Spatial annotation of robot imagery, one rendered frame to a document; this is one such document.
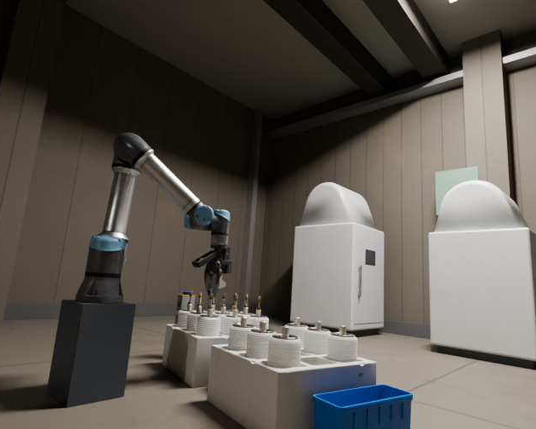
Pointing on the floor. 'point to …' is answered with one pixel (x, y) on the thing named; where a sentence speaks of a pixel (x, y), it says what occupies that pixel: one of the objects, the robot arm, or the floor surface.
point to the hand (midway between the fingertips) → (210, 293)
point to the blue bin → (363, 408)
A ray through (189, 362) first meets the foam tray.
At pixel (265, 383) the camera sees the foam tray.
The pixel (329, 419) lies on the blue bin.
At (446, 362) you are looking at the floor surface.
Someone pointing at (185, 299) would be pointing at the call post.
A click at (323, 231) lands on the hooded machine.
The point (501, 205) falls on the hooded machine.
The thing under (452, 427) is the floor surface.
